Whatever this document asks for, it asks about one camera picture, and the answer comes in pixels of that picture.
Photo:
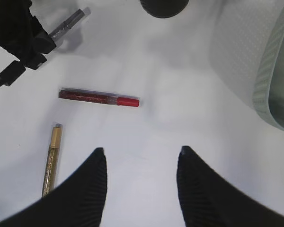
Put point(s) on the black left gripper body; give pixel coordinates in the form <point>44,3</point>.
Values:
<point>22,35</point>

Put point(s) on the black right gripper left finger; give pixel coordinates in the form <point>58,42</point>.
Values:
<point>78,202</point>

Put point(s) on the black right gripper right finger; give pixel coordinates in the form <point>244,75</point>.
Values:
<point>208,200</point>

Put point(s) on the gold glitter marker pen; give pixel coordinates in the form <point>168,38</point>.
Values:
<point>52,160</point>

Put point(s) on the grey marker pen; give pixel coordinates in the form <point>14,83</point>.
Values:
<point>63,28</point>

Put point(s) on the red marker pen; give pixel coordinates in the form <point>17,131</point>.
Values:
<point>98,97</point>

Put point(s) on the green woven plastic basket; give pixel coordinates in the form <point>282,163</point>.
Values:
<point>268,93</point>

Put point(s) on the black mesh pen holder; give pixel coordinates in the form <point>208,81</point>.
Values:
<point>163,8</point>

